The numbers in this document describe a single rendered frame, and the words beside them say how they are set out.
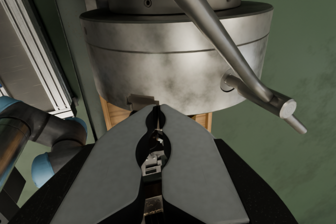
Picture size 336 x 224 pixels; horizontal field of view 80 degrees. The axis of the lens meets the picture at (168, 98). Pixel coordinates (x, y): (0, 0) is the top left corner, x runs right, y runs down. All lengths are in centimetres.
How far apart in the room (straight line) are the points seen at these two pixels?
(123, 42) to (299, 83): 225
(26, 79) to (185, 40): 125
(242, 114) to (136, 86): 193
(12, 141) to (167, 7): 38
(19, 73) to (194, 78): 124
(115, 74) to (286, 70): 202
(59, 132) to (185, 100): 37
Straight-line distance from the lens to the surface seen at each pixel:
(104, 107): 63
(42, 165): 51
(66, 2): 92
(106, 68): 29
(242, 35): 27
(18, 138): 50
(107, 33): 27
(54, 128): 56
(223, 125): 211
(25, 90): 145
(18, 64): 140
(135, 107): 30
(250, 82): 19
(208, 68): 25
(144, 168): 50
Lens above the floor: 145
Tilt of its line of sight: 58 degrees down
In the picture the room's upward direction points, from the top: 151 degrees clockwise
